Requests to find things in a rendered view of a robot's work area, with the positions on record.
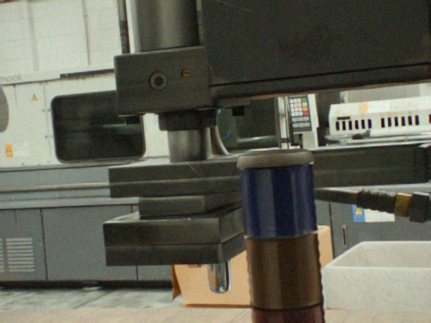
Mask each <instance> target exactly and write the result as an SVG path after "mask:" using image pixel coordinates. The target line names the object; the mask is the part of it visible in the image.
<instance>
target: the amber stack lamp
mask: <svg viewBox="0 0 431 323"><path fill-rule="evenodd" d="M318 233H319V231H317V230H316V231H313V232H311V233H307V234H303V235H294V236H287V237H277V238H255V237H249V236H245V242H246V243H245V250H246V262H247V268H246V271H247V273H248V279H247V281H248V283H249V296H250V299H249V303H250V304H251V305H254V306H256V307H260V308H302V307H306V306H310V305H314V304H317V303H319V302H321V301H323V300H324V294H323V292H322V288H323V286H322V282H321V280H322V273H321V271H320V268H321V263H320V260H319V257H320V251H319V239H318Z"/></svg>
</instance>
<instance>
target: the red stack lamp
mask: <svg viewBox="0 0 431 323"><path fill-rule="evenodd" d="M324 304H325V299H324V300H323V301H321V302H319V303H317V304H314V305H310V306H306V307H302V308H260V307H256V306H254V305H251V304H249V306H250V308H251V315H250V317H251V319H252V323H326V319H325V316H326V310H325V308H324Z"/></svg>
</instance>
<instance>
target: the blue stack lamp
mask: <svg viewBox="0 0 431 323"><path fill-rule="evenodd" d="M312 165H313V162H309V163H305V164H299V165H287V166H278V167H268V168H239V172H240V179H239V180H240V183H241V193H242V206H243V210H242V213H243V216H244V221H243V224H244V226H245V232H244V235H245V236H249V237H255V238H277V237H287V236H294V235H303V234H307V233H311V232H313V231H316V230H318V229H319V228H318V226H317V224H316V222H317V215H316V203H315V199H316V194H315V192H314V188H315V184H314V181H313V177H314V173H313V170H312Z"/></svg>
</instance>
